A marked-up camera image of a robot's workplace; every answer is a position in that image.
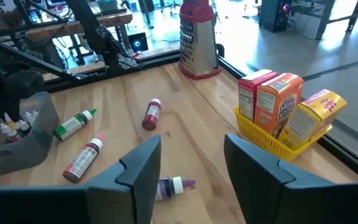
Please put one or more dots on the purple food colouring bottle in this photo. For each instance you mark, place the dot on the purple food colouring bottle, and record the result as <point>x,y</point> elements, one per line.
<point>169,188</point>

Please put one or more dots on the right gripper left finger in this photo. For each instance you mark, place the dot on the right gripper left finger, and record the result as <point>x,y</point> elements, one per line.
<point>129,186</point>

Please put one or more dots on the yellow plastic basket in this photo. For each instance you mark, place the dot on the yellow plastic basket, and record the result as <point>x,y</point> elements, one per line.
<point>259,137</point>

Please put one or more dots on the grey metal table legs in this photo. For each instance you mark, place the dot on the grey metal table legs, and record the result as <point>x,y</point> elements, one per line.
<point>323,18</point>

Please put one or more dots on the black aluminium table frame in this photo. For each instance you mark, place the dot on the black aluminium table frame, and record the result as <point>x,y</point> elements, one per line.
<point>154,60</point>

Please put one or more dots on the black computer tower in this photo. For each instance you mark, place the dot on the black computer tower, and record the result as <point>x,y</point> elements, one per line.
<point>273,15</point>

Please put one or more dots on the grey translucent plastic bin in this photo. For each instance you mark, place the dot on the grey translucent plastic bin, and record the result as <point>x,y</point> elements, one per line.
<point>26,152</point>

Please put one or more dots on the red Froot Loops cereal box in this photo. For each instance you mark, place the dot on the red Froot Loops cereal box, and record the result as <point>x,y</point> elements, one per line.
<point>249,96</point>

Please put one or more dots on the wooden background table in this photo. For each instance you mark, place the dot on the wooden background table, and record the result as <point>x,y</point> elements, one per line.
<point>73,28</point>

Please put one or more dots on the yellow Corn Pops cereal box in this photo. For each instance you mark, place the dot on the yellow Corn Pops cereal box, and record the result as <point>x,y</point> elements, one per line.
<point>309,118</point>

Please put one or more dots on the green food colouring bottle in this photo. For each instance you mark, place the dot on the green food colouring bottle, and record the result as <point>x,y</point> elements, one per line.
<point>70,126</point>

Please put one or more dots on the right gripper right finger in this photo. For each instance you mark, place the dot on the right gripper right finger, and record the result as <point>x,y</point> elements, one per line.
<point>256,180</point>

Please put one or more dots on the black computer with blue lights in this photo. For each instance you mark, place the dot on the black computer with blue lights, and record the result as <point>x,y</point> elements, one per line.
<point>138,42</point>

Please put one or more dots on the orange Mini Wheats cereal box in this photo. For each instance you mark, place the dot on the orange Mini Wheats cereal box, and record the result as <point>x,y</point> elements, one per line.
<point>275,105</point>

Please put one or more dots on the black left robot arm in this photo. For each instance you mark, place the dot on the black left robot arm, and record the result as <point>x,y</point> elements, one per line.
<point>95,34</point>

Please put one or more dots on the yellow dropper bottle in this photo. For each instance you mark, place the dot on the yellow dropper bottle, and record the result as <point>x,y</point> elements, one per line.
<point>11,124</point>

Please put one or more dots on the red food colouring bottle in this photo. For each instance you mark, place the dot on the red food colouring bottle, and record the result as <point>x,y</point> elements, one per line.
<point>151,116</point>
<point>82,160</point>

